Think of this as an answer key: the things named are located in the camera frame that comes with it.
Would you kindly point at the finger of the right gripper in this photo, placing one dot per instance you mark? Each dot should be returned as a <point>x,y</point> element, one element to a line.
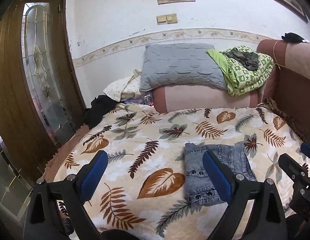
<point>305,149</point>

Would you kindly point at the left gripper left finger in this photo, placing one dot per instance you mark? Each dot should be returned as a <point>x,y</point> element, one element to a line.
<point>84,183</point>

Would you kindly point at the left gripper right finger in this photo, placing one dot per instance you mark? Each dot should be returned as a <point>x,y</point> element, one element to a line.
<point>227,183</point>

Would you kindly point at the grey denim pants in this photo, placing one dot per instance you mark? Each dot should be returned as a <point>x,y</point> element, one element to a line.
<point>205,184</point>

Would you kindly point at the black cloth on sofa arm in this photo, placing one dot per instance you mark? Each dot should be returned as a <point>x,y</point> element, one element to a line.
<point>292,38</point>

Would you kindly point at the leaf pattern beige blanket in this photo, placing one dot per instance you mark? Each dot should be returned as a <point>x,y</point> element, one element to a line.
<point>142,190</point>

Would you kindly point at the black cloth at blanket edge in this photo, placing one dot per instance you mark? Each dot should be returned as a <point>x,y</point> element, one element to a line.
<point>100,106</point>

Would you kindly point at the wooden door with glass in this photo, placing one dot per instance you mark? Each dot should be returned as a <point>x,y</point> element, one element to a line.
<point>40,103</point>

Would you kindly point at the green patterned folded quilt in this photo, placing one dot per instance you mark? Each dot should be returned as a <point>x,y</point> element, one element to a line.
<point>238,79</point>

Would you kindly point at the dark grey garment on quilt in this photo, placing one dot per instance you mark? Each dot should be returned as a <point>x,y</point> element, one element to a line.
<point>249,60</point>

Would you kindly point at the cream floral pillow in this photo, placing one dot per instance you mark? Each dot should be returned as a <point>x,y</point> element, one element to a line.
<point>126,88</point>

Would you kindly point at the grey quilted pillow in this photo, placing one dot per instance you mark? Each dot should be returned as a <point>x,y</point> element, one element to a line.
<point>179,64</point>

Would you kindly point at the beige wall switch panel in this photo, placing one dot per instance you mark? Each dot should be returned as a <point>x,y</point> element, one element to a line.
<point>167,19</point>

